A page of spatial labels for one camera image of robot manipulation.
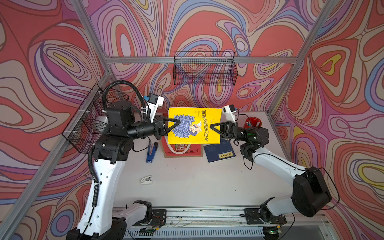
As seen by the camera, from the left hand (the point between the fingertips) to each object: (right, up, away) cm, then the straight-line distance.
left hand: (179, 123), depth 54 cm
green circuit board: (-19, -53, +18) cm, 59 cm away
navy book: (+22, -18, +42) cm, 51 cm away
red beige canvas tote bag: (-2, -15, +31) cm, 35 cm away
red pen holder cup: (+44, +1, +45) cm, 63 cm away
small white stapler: (-22, -32, +31) cm, 49 cm away
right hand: (+11, -4, +5) cm, 13 cm away
